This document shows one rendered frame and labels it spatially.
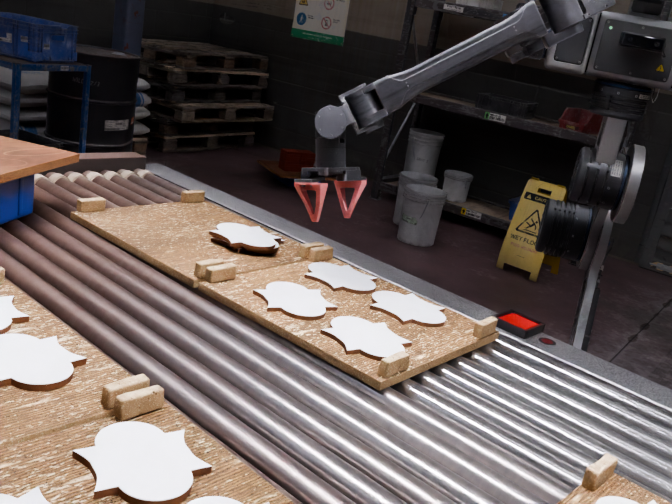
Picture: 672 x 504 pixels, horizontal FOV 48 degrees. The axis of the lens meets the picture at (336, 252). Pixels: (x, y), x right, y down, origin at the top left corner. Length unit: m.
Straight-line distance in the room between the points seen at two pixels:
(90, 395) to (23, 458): 0.14
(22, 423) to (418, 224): 4.36
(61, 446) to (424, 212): 4.36
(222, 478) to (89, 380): 0.25
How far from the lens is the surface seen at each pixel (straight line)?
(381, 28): 6.89
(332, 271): 1.46
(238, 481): 0.84
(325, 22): 7.22
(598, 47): 1.94
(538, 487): 1.00
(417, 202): 5.07
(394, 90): 1.40
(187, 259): 1.44
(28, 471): 0.84
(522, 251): 5.00
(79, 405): 0.95
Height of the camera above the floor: 1.42
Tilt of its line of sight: 18 degrees down
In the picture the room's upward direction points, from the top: 10 degrees clockwise
